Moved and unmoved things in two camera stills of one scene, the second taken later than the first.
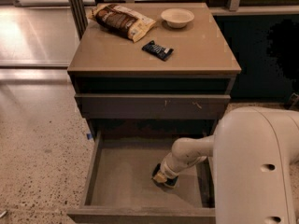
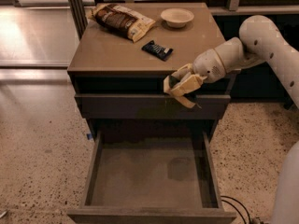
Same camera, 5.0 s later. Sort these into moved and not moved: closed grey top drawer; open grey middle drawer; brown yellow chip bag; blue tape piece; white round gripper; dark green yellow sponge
Moved: white round gripper; dark green yellow sponge
Not moved: closed grey top drawer; blue tape piece; brown yellow chip bag; open grey middle drawer
